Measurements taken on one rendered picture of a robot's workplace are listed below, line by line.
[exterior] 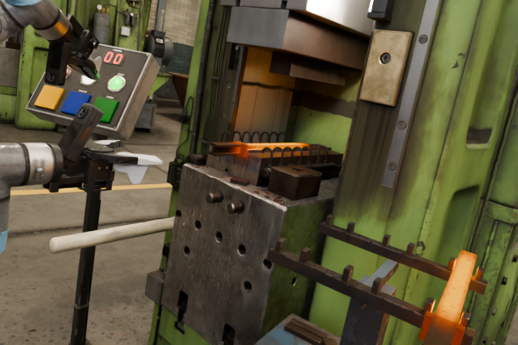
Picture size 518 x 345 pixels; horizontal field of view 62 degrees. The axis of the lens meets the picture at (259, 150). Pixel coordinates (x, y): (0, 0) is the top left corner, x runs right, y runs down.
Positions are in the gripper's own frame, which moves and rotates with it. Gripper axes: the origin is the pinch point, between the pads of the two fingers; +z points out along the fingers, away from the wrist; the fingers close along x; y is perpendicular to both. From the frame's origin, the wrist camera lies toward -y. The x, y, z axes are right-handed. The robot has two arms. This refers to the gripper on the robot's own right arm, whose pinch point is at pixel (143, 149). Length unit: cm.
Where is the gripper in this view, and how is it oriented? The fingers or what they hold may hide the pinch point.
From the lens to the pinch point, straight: 95.8
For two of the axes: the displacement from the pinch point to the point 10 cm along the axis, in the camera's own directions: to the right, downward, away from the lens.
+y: -1.8, 9.7, 1.8
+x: 7.4, 2.5, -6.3
